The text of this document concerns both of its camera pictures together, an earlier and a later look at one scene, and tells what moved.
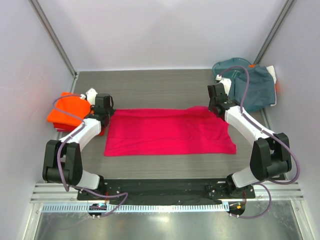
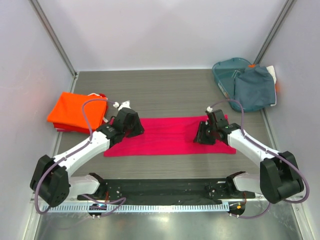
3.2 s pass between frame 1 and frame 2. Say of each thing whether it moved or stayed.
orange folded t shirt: stayed
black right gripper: moved
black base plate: stayed
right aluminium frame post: stayed
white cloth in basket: stayed
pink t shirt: moved
